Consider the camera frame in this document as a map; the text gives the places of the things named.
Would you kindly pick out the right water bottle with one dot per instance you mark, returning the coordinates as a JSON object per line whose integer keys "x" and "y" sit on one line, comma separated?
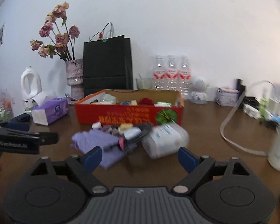
{"x": 184, "y": 76}

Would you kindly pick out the iridescent plastic bag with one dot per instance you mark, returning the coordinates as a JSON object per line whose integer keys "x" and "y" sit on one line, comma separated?
{"x": 108, "y": 99}

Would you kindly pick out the left water bottle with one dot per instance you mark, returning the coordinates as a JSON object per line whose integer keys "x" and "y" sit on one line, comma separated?
{"x": 159, "y": 73}

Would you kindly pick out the cotton buds box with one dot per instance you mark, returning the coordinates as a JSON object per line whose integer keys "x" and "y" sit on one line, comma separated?
{"x": 165, "y": 139}

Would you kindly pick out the dried pink roses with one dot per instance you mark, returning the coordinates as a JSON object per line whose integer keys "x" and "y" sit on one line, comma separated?
{"x": 61, "y": 37}

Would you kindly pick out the white tin box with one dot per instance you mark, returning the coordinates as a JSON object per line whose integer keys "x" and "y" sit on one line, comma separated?
{"x": 226, "y": 97}

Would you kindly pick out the green spray bottle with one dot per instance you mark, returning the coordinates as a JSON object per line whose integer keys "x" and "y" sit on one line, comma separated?
{"x": 263, "y": 108}

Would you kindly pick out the black paper bag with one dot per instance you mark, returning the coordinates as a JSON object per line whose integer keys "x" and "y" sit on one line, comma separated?
{"x": 107, "y": 62}

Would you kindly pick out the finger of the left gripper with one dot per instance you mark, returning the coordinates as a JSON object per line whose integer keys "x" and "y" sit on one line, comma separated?
{"x": 17, "y": 126}

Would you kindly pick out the white detergent jug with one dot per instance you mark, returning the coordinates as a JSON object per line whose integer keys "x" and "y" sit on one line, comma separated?
{"x": 30, "y": 87}

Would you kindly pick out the white power strip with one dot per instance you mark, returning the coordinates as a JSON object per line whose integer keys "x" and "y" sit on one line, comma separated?
{"x": 251, "y": 111}

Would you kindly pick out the dark blue case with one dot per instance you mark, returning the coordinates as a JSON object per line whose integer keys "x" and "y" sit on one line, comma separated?
{"x": 23, "y": 118}

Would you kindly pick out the blue yellow sponge toy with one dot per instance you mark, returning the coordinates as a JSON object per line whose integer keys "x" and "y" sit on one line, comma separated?
{"x": 129, "y": 103}

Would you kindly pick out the red fabric rose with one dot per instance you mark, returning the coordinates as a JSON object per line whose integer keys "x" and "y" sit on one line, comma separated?
{"x": 146, "y": 101}

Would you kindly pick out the black small bottle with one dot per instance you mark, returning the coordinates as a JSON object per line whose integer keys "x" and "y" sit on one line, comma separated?
{"x": 240, "y": 88}

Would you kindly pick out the middle water bottle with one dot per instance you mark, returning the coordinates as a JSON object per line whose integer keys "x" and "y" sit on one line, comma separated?
{"x": 171, "y": 74}

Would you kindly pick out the red cardboard box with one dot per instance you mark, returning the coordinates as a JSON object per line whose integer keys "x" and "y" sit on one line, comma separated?
{"x": 90, "y": 110}

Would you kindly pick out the purple woven cloth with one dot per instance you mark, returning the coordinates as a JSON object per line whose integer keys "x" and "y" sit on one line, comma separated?
{"x": 86, "y": 140}

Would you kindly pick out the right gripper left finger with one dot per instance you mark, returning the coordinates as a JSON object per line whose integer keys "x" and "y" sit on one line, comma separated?
{"x": 55, "y": 191}

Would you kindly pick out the white robot speaker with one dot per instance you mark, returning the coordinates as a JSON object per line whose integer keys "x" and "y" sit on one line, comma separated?
{"x": 199, "y": 88}

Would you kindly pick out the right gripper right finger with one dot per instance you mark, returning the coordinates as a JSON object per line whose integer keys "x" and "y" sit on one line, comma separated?
{"x": 224, "y": 191}

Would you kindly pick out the green tissue packet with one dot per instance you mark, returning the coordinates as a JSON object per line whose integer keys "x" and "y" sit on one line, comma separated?
{"x": 162, "y": 104}

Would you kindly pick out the water bottle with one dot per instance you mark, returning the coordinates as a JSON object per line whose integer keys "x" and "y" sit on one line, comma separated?
{"x": 184, "y": 76}
{"x": 159, "y": 73}
{"x": 171, "y": 74}

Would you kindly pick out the glass cup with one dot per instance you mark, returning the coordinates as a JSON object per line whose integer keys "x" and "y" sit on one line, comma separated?
{"x": 143, "y": 83}

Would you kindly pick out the pink ceramic vase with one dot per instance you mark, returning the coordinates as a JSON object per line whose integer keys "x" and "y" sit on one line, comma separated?
{"x": 74, "y": 71}

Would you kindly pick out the purple tissue pack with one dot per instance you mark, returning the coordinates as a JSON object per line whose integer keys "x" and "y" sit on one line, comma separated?
{"x": 49, "y": 109}

